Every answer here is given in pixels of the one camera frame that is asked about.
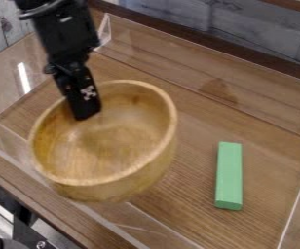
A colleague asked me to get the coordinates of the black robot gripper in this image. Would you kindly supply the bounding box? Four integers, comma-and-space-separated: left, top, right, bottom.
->
29, 4, 101, 121

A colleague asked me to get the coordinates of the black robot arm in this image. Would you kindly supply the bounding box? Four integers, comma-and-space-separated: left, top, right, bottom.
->
14, 0, 101, 121

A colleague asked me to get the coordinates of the black metal bracket with bolt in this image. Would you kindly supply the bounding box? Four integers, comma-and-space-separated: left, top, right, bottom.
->
12, 217, 57, 249

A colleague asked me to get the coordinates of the clear acrylic tray enclosure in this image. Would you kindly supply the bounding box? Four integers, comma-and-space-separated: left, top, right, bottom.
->
0, 16, 300, 249

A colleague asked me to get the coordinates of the green rectangular block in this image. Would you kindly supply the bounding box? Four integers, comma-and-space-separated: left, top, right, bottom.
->
215, 141, 242, 211

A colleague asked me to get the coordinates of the round wooden bowl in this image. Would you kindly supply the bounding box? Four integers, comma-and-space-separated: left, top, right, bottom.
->
28, 80, 177, 202

